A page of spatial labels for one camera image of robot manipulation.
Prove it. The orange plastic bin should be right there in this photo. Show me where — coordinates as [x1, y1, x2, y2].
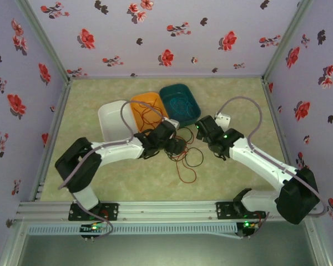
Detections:
[130, 92, 170, 134]

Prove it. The white plastic bin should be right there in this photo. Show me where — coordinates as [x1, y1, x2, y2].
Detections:
[98, 100, 137, 142]

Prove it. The aluminium corner post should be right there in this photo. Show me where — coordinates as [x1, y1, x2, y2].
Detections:
[262, 0, 314, 83]
[15, 0, 72, 83]

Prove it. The left controller board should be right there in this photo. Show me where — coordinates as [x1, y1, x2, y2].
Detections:
[80, 223, 108, 239]

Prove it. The white slotted cable duct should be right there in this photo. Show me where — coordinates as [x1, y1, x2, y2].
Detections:
[26, 223, 237, 236]

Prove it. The controller board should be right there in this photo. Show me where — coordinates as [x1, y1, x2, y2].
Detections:
[80, 223, 108, 239]
[237, 221, 260, 239]

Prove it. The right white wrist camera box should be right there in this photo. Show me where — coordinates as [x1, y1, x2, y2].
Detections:
[215, 112, 231, 130]

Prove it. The aluminium table side rail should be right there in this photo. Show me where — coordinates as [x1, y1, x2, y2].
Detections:
[30, 80, 72, 202]
[262, 79, 303, 199]

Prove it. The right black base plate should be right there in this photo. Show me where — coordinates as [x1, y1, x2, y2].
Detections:
[215, 201, 266, 221]

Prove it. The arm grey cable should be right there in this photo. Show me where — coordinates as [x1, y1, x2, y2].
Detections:
[58, 100, 170, 239]
[218, 96, 329, 239]

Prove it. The thin blue cable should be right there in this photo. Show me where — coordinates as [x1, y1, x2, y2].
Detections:
[169, 95, 196, 119]

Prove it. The left arm grey cable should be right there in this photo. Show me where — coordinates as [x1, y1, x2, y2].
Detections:
[58, 100, 170, 239]

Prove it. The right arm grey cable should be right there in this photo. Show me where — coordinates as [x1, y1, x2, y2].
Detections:
[218, 96, 329, 239]

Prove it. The aluminium mounting rail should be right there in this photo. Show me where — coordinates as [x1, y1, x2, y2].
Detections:
[16, 201, 320, 222]

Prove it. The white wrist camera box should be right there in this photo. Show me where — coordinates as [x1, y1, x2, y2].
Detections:
[215, 112, 231, 130]
[162, 117, 180, 130]

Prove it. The right controller board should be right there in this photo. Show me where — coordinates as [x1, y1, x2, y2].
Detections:
[237, 221, 260, 239]

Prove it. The aluminium frame beam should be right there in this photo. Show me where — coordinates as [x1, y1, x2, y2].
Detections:
[0, 221, 27, 266]
[305, 218, 333, 266]

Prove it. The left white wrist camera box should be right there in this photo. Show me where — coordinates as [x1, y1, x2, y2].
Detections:
[162, 117, 180, 130]

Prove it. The teal plastic bin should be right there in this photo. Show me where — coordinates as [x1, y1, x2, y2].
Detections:
[159, 83, 202, 129]

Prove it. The thin red cable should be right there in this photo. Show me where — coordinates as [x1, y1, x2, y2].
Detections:
[133, 98, 198, 184]

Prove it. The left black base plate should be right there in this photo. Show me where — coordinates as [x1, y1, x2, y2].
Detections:
[68, 202, 119, 222]

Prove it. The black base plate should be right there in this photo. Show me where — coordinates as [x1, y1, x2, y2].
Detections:
[68, 202, 119, 222]
[215, 201, 266, 221]

